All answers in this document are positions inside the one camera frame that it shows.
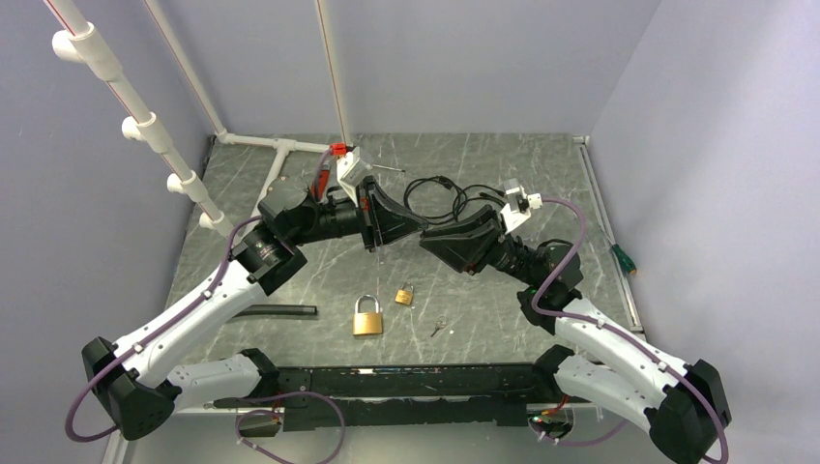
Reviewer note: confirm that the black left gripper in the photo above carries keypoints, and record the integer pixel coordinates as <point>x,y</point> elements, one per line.
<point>379,216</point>

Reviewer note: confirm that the white PVC pipe frame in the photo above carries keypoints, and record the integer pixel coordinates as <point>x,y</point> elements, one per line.
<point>74,190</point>

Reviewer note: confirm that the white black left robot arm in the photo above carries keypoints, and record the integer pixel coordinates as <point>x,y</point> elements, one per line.
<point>139,378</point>

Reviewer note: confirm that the small brass padlock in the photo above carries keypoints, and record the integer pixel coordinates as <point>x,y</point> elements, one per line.
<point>405,294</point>

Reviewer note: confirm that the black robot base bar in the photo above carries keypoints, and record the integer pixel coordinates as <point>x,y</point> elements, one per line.
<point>309,397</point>

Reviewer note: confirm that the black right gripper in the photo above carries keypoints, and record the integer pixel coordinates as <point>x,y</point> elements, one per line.
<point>477,241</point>

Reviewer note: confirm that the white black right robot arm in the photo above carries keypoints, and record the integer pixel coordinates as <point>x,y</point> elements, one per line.
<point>680,405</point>

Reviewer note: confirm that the small silver key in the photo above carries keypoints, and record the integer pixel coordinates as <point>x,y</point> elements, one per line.
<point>440,324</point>

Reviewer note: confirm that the grey adjustable wrench red handle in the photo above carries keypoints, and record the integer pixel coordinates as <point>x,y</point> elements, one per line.
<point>321,176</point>

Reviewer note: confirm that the yellow black screwdriver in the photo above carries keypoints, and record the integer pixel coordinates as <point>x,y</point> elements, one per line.
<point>388,168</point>

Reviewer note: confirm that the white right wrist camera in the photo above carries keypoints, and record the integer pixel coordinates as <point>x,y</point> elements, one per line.
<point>519,205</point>

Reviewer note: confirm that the large brass padlock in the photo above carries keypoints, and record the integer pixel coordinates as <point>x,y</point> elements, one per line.
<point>367,322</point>

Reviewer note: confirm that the green handled screwdriver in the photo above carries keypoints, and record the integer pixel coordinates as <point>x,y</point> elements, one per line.
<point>624,261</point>

